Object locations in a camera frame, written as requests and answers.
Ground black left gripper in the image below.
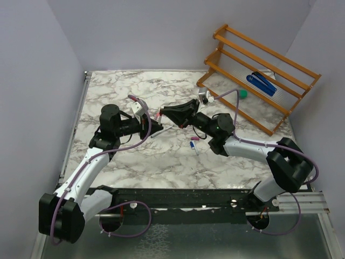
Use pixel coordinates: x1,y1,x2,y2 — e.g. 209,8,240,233
114,112,163,139

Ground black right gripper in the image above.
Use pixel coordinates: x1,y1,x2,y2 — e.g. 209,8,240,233
161,100,216,138

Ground white pen green end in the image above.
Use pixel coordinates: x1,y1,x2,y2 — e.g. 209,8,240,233
150,125,173,138

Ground white pen blue end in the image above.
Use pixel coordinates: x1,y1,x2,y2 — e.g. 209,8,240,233
193,141,199,155

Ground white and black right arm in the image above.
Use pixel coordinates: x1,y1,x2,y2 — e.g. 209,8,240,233
160,99,314,211

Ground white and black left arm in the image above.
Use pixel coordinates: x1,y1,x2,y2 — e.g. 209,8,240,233
38,97,163,243

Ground green cube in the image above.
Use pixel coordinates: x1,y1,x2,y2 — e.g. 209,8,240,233
239,90,247,99

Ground blue stapler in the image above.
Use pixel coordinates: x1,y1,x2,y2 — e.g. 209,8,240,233
246,71,277,97

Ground orange wooden rack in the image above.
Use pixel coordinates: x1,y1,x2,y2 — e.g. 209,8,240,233
197,24,321,135

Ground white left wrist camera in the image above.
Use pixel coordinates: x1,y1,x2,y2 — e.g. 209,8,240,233
131,100,148,121

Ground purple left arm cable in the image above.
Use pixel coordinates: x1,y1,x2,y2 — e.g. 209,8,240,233
50,94,151,246

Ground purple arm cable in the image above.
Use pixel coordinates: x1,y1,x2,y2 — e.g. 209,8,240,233
212,89,320,187
50,94,151,246

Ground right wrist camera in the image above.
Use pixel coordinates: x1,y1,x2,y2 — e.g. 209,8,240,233
198,87,215,105

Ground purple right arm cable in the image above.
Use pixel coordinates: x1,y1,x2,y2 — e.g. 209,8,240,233
212,89,320,187

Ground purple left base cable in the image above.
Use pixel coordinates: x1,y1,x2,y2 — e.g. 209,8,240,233
100,201,151,238

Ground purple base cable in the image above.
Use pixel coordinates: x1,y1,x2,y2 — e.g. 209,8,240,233
250,193,303,236
100,201,151,238

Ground aluminium table frame rail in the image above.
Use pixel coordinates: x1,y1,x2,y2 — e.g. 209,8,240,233
58,71,92,183

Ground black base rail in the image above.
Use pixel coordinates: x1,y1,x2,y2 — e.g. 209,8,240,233
88,188,280,224

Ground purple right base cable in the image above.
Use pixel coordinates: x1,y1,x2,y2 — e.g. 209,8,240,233
250,193,303,236

